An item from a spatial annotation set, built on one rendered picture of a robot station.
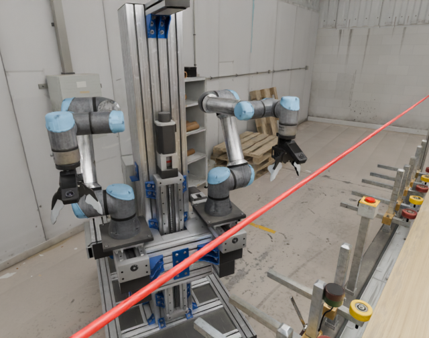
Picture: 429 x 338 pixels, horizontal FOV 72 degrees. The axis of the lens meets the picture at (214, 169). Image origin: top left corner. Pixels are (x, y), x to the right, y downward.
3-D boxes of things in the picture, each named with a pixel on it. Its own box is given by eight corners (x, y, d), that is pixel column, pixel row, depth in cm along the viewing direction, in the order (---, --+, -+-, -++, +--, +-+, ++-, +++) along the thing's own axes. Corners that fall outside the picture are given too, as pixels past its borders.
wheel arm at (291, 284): (266, 277, 144) (267, 271, 142) (270, 274, 146) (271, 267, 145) (361, 329, 117) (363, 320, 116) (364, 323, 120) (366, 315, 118)
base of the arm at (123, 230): (107, 226, 146) (104, 208, 143) (138, 219, 152) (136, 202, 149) (110, 242, 133) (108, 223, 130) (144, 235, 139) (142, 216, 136)
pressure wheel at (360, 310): (352, 337, 116) (358, 315, 112) (342, 320, 124) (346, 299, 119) (371, 335, 117) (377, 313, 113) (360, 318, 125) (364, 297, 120)
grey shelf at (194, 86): (139, 202, 390) (127, 80, 334) (184, 180, 458) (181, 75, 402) (164, 212, 366) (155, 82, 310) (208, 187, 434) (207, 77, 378)
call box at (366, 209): (356, 216, 135) (358, 200, 132) (360, 210, 140) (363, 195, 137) (373, 221, 131) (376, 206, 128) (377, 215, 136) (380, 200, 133)
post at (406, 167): (389, 224, 223) (403, 164, 206) (390, 222, 226) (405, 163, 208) (394, 226, 221) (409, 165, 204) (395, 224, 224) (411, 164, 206)
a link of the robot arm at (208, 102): (188, 91, 155) (244, 97, 115) (206, 90, 161) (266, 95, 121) (189, 113, 159) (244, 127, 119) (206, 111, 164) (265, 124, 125)
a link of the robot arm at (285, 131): (301, 125, 122) (285, 127, 119) (299, 135, 123) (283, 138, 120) (289, 121, 128) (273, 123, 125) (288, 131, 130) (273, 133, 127)
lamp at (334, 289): (314, 336, 105) (322, 289, 98) (320, 326, 109) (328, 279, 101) (330, 347, 102) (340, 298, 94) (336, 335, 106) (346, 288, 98)
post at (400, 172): (381, 234, 204) (397, 169, 187) (383, 231, 207) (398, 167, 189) (387, 235, 202) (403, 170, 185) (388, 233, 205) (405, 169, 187)
